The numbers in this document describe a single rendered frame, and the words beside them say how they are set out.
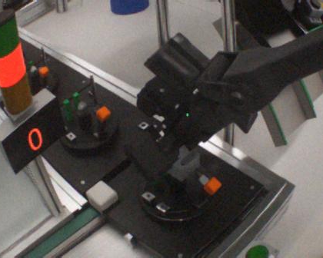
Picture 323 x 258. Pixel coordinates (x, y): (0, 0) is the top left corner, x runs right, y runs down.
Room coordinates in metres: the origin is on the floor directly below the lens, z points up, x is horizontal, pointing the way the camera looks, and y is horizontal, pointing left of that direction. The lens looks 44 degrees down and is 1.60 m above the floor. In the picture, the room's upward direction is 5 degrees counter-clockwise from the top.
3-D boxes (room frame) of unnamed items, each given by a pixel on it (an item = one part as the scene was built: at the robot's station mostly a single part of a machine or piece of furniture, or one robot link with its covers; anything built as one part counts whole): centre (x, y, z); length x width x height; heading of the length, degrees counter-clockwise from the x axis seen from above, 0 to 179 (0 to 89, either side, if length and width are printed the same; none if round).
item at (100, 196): (0.47, 0.12, 0.97); 0.05 x 0.05 x 0.04; 42
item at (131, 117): (0.66, 0.15, 1.01); 0.24 x 0.24 x 0.13; 42
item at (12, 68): (0.43, 0.20, 1.33); 0.05 x 0.05 x 0.05
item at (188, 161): (0.47, -0.01, 1.09); 0.08 x 0.04 x 0.07; 43
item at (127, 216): (0.47, -0.02, 0.96); 0.24 x 0.24 x 0.02; 42
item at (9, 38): (0.43, 0.20, 1.38); 0.05 x 0.05 x 0.05
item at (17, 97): (0.43, 0.20, 1.28); 0.05 x 0.05 x 0.05
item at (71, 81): (0.84, 0.32, 1.01); 0.24 x 0.24 x 0.13; 42
